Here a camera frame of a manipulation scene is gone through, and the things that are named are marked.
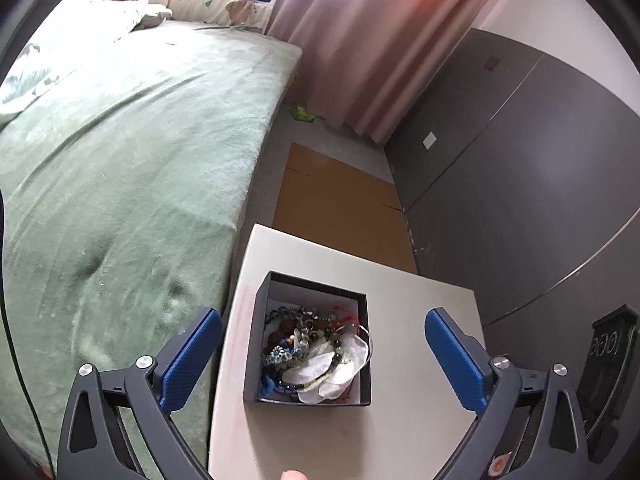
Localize black jewelry box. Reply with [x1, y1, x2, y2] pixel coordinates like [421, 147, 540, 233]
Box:
[243, 270, 374, 408]

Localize grey bead bracelet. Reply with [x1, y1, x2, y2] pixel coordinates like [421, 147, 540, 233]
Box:
[265, 305, 323, 328]

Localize black bead bracelet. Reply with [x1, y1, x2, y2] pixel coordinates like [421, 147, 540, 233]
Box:
[284, 349, 352, 392]

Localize red cord bracelet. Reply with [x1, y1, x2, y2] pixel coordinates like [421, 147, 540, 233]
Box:
[327, 304, 362, 328]

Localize brown seed bead bracelet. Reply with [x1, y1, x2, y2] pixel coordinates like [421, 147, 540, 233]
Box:
[266, 326, 298, 350]

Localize blue braided bracelet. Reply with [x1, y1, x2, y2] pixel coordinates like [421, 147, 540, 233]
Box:
[259, 341, 301, 397]

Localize white quilt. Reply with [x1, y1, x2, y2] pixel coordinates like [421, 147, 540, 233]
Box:
[0, 0, 174, 127]

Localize printed pillow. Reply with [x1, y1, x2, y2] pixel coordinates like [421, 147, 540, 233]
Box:
[150, 0, 274, 27]

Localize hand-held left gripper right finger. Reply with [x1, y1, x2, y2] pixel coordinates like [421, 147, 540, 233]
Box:
[424, 306, 592, 480]

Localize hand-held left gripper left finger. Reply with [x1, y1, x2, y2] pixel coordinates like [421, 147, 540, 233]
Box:
[56, 306, 224, 480]

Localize person's left hand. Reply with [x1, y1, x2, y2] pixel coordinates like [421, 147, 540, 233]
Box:
[281, 455, 309, 480]

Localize grey wardrobe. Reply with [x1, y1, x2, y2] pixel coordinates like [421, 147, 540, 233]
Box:
[384, 27, 640, 361]

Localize flattened cardboard sheets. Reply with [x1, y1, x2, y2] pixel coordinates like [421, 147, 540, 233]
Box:
[272, 142, 419, 276]

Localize bed with green blanket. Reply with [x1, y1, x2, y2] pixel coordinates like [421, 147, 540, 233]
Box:
[0, 20, 304, 480]

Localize white plastic bag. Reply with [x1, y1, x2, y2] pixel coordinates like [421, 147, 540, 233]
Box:
[284, 334, 372, 404]

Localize silver hoop bangle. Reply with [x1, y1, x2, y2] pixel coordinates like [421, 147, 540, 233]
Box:
[320, 321, 374, 363]

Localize black cable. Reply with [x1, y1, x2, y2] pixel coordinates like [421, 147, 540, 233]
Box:
[2, 305, 57, 468]

